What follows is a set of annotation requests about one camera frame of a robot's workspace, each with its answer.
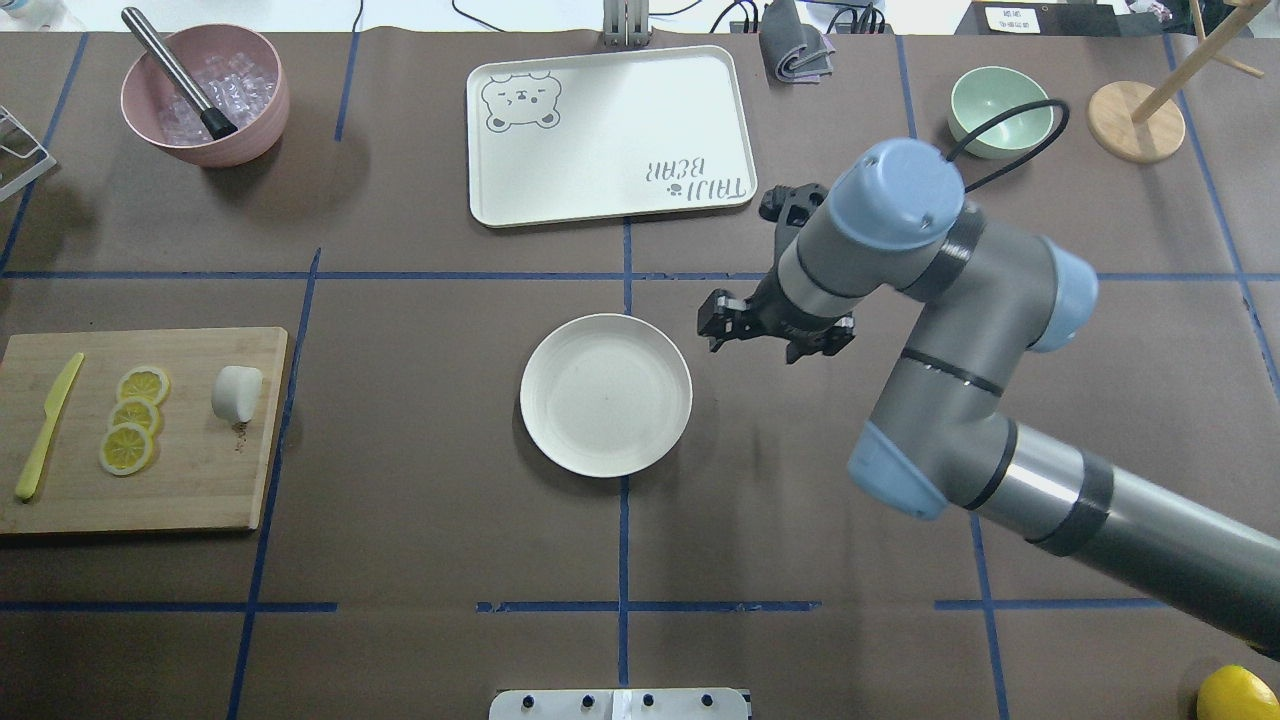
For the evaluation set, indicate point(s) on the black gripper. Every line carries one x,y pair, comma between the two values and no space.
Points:
768,311

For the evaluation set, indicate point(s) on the white steamed bun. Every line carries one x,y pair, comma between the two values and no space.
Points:
235,393

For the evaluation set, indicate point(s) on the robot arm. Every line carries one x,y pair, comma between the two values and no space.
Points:
990,293

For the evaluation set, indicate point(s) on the white bear tray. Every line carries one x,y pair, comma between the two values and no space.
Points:
606,135

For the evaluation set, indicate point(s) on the white round plate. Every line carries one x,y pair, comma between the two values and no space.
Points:
606,395

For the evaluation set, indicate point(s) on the grey folded cloth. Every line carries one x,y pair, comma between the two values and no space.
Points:
793,51

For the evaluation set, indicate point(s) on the green bowl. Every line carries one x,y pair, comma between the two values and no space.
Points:
983,93

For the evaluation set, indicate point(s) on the wooden stand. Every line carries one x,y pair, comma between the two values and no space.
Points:
1143,124

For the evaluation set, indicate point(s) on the ice cubes in bowl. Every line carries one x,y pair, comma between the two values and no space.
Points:
238,85

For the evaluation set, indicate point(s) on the metal muddler with black tip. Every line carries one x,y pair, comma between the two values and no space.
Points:
212,118

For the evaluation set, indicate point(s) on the pink bowl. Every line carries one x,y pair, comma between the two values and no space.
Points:
145,88

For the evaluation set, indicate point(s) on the yellow lemon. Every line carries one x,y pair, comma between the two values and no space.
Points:
1233,692

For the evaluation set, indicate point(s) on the bamboo cutting board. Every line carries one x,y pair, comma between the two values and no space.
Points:
206,473

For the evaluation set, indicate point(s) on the top lemon slice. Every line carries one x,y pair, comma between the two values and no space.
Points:
148,383

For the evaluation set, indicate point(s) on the lemon slice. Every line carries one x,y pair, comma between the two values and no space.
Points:
148,383
139,411
126,449

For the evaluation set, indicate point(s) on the middle lemon slice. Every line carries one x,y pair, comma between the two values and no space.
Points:
139,411

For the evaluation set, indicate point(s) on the bottom lemon slice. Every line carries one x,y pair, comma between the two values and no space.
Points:
126,449

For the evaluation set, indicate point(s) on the yellow plastic knife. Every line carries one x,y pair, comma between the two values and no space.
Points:
30,475

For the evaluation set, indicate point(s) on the grey metal bracket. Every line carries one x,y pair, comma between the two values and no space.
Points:
626,23

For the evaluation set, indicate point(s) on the white base plate with knobs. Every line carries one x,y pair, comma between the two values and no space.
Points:
622,703

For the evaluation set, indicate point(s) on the white wire rack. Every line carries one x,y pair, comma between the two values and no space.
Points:
23,158

